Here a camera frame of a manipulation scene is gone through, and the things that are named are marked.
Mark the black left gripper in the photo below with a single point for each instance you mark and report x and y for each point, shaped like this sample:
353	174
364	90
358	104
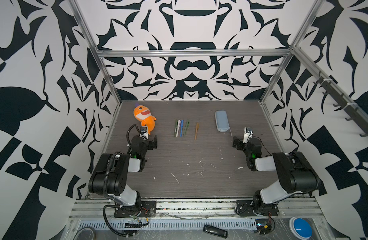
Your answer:
149	143

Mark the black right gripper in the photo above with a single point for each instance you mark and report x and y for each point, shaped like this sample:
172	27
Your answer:
240	143

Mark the thin dark green pen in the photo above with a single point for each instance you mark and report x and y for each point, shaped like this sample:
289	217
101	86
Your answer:
175	128

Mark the pink pen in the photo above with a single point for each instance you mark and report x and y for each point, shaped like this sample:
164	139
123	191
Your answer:
177	132

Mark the blue pen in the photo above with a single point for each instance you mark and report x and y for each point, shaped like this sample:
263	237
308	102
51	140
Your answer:
181	128

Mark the brown pen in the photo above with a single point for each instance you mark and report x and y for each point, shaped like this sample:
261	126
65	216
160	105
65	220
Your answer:
196	131

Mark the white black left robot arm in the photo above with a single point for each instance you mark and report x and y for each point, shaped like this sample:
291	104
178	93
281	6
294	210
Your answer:
109	180

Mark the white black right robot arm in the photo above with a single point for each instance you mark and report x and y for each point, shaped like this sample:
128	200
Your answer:
295	176

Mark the light blue pencil case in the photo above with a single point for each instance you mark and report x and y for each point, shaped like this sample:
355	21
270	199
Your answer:
222	122

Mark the orange shark plush toy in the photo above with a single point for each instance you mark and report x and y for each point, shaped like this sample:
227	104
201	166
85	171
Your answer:
143	114

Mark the black remote device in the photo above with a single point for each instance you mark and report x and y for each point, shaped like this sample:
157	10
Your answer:
214	231

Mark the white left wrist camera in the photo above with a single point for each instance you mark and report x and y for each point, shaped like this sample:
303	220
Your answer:
144	132

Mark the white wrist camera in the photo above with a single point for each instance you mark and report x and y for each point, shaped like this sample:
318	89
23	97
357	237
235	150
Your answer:
144	132
248	133

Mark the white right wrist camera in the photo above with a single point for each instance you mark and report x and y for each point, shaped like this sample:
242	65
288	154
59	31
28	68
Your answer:
248	133

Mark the grey slotted cable duct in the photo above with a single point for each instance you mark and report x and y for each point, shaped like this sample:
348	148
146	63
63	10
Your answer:
194	224

